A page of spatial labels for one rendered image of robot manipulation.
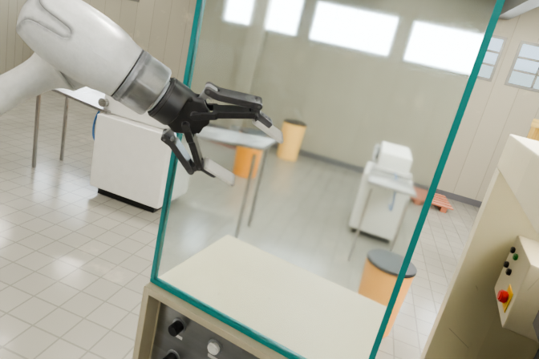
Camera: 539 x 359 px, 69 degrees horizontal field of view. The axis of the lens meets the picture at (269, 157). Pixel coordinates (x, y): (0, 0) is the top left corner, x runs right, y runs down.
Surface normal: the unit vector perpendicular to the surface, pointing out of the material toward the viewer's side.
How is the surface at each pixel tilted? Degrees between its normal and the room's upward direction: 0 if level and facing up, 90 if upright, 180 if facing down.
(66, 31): 80
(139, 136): 90
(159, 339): 90
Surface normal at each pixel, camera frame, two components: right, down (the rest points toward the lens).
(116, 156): -0.28, 0.19
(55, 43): 0.00, 0.51
